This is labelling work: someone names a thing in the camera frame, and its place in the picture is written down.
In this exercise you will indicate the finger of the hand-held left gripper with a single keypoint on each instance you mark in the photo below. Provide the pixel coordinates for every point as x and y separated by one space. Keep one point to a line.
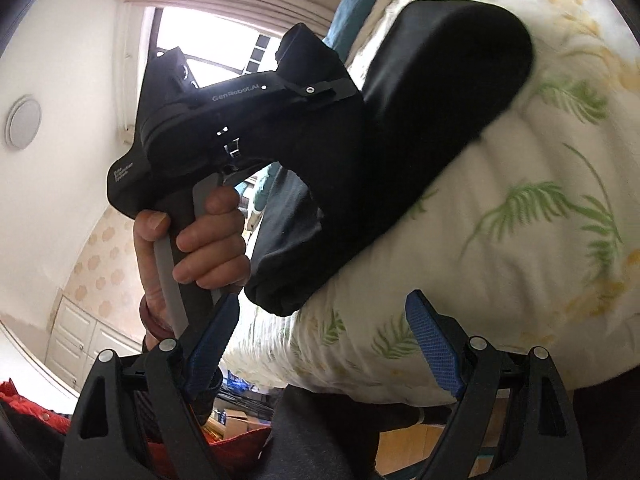
320 89

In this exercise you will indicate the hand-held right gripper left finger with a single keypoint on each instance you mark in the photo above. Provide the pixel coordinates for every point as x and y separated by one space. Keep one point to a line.
210 345

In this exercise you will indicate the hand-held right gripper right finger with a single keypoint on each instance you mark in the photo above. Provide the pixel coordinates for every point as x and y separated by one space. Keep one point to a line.
435 345

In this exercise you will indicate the black pants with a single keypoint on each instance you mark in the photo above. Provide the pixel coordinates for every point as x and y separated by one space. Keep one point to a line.
440 60

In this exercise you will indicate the person's left hand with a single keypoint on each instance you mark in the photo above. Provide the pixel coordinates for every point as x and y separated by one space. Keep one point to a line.
215 245

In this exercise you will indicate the blue quilt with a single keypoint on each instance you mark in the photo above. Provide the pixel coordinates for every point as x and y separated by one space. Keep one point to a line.
345 15

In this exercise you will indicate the cardboard box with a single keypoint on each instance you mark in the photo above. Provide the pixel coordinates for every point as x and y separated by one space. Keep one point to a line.
245 425

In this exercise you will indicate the window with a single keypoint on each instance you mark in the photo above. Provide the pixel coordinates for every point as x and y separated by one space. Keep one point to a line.
200 25

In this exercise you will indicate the floral bed sheet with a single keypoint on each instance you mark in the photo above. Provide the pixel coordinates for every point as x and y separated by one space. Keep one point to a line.
500 260

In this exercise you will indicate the white cabinet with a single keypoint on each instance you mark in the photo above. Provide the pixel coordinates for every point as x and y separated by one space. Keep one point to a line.
90 340

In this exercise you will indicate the person's grey trouser leg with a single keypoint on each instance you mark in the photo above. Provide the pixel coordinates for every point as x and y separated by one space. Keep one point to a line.
325 435

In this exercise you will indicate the round ceiling light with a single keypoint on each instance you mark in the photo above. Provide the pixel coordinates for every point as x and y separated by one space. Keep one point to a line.
22 122

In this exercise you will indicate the red cloth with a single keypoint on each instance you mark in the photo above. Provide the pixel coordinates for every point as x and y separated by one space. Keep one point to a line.
35 405

